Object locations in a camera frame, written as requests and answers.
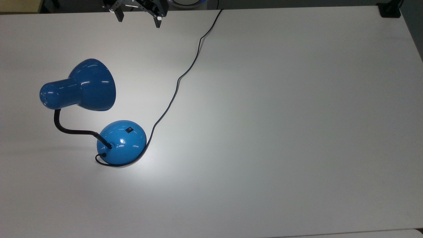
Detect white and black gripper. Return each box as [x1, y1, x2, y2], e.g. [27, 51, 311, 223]
[102, 0, 169, 29]

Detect black lamp power cable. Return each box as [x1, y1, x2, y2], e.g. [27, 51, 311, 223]
[95, 9, 223, 167]

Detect blue desk lamp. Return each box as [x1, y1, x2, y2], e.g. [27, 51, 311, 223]
[39, 59, 147, 167]

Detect black clamped pole mount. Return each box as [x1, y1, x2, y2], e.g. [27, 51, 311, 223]
[377, 0, 404, 18]

